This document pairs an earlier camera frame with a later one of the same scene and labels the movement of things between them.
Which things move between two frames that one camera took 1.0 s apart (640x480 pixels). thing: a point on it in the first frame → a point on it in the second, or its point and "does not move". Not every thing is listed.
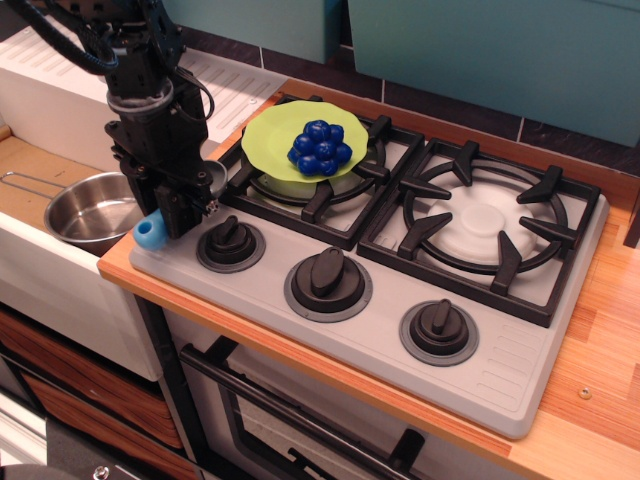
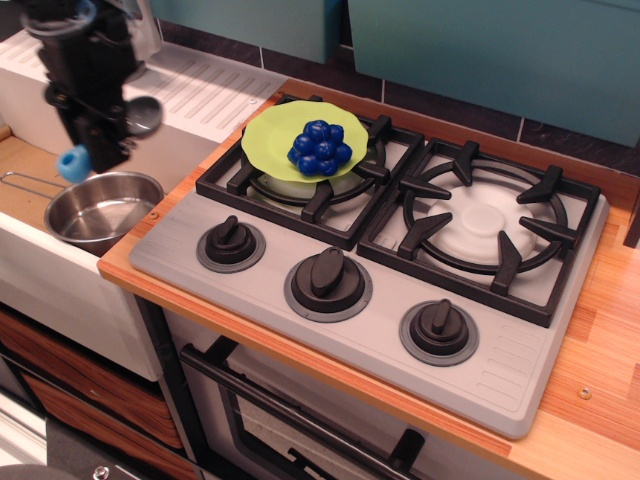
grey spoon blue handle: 150,232 → 143,115
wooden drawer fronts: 108,384 does not move
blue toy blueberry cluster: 319,149 does not move
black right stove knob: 439,333 does not move
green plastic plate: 269,135 does not move
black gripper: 164,146 → 88,67
